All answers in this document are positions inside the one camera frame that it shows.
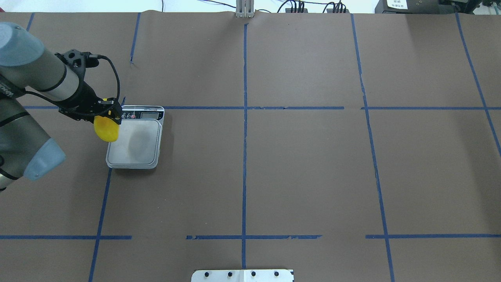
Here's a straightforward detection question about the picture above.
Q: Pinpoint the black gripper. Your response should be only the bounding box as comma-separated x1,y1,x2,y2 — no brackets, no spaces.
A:
58,82,123,125

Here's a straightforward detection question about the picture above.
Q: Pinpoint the yellow mango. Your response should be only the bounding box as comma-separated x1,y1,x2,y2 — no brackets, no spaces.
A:
93,116,119,143

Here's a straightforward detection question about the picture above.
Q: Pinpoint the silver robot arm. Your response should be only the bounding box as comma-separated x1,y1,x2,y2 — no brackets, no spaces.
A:
0,22,123,191

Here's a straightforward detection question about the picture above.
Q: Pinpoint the silver digital kitchen scale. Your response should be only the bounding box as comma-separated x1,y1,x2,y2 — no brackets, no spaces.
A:
105,105,165,170

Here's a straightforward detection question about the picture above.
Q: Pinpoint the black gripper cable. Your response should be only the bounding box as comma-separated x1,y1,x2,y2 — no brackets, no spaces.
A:
88,55,121,105

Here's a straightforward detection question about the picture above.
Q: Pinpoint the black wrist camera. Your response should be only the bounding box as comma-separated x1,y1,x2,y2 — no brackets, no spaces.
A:
55,49,99,80

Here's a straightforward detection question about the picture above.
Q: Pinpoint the aluminium frame post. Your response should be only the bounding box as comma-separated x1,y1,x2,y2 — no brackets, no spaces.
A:
236,0,255,18

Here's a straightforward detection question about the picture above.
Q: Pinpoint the white camera post with base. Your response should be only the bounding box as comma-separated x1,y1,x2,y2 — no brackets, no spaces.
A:
191,269,295,282

